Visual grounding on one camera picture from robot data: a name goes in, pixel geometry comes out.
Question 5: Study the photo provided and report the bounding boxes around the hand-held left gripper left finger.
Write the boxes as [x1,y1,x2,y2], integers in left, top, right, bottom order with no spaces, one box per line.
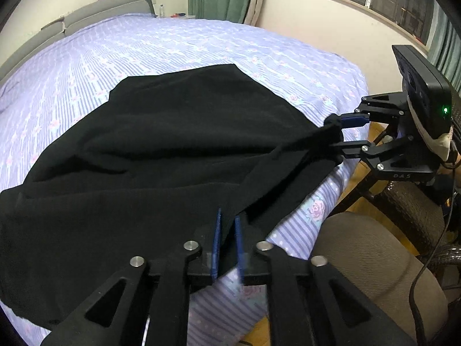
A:
[39,208,226,346]

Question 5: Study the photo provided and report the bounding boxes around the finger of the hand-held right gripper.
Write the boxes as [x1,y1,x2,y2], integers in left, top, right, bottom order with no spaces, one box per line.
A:
[329,135,415,163]
[339,93,409,128]

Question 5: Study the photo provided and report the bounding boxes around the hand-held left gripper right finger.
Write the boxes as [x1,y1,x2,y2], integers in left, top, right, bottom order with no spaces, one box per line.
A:
[234,212,416,346]

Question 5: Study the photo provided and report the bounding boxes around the black pants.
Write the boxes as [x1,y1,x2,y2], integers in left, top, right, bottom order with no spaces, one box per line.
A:
[0,64,344,330]

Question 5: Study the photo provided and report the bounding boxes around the dark wicker chair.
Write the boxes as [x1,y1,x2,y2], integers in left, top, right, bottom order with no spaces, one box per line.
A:
[375,178,461,289]

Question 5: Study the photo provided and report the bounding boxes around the person's leg in brown trousers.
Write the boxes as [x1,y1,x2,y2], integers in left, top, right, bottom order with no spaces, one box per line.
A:
[311,212,449,346]

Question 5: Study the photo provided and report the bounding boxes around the bed with purple floral sheet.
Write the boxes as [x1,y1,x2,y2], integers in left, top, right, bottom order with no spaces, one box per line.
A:
[0,14,370,346]

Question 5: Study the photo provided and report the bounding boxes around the grey padded headboard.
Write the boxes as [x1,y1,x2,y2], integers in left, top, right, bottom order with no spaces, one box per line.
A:
[0,0,155,76]

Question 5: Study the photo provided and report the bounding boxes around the black cable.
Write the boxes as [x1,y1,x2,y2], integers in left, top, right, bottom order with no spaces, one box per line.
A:
[410,184,461,346]

